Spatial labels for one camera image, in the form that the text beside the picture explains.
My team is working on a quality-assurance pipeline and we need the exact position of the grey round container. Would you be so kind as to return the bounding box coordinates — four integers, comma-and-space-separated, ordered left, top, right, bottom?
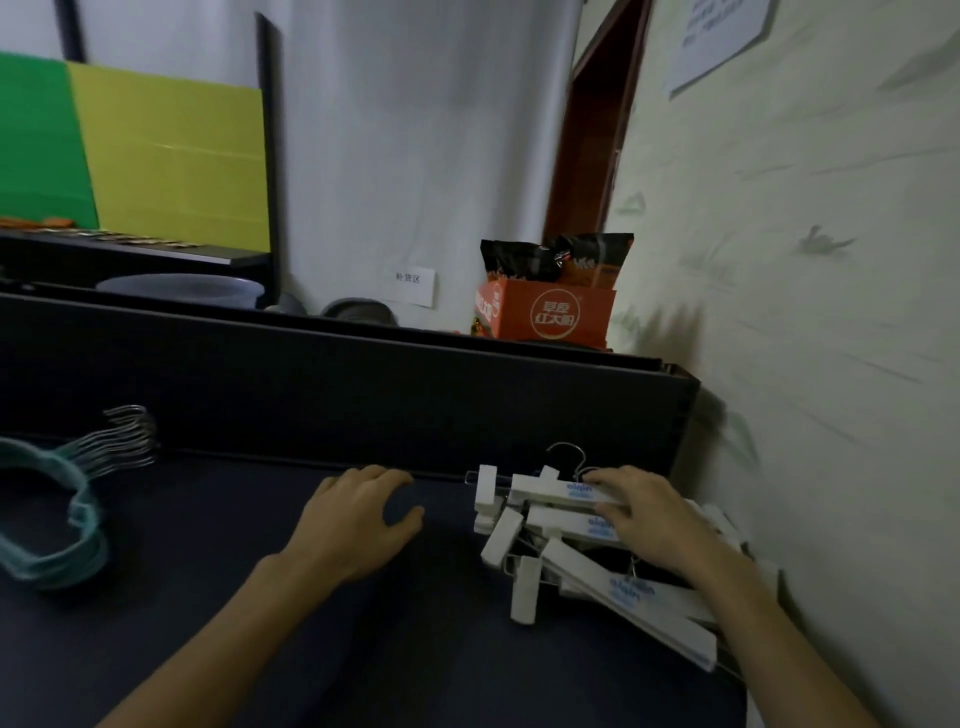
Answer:
320, 297, 399, 326

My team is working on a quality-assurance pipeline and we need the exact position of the yellow wall panel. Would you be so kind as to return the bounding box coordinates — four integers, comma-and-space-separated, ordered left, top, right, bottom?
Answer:
65, 61, 271, 255

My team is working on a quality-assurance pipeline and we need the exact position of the person's right hand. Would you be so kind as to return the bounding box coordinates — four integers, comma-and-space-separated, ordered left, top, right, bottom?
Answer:
581, 464, 759, 590

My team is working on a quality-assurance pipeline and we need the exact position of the person's left forearm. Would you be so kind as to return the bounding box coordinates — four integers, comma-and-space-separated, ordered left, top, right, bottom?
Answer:
97, 554, 354, 728

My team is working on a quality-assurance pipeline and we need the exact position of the black back panel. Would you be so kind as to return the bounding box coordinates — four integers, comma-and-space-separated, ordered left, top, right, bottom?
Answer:
0, 288, 703, 481

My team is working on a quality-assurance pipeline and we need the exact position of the brown door frame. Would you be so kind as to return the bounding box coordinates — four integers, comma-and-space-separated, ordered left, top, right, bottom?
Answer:
543, 0, 655, 241

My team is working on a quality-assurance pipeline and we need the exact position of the small white label sign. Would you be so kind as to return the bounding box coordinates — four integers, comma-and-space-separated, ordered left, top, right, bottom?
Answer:
382, 262, 438, 309

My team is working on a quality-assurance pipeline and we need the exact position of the person's left hand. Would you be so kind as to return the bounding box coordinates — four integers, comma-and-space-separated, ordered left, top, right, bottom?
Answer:
281, 464, 427, 590

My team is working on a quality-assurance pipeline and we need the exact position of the person's right forearm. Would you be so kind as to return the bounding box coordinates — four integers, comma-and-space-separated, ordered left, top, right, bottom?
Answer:
693, 554, 883, 728

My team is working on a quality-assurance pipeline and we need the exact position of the orange snack carton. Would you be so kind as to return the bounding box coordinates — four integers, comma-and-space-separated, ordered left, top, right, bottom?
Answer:
470, 232, 635, 350

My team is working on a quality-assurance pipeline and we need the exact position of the green wall panel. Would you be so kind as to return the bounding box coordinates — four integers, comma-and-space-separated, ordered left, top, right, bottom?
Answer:
0, 50, 100, 230

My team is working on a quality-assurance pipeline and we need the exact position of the lavender plastic basin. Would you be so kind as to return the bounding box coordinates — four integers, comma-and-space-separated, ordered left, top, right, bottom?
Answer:
95, 273, 265, 310

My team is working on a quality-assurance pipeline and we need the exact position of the grey wall shelf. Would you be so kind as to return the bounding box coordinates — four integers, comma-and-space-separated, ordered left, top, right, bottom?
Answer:
0, 227, 273, 271

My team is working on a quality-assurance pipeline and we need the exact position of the pile of white clip hangers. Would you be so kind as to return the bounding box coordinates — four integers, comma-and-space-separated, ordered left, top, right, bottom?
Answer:
464, 442, 781, 673

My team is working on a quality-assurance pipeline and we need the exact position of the stack of teal hangers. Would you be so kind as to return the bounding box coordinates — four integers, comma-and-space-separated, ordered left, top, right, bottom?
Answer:
0, 404, 160, 590

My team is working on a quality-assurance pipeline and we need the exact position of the white wall notice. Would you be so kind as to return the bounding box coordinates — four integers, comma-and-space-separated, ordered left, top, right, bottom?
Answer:
665, 0, 774, 95

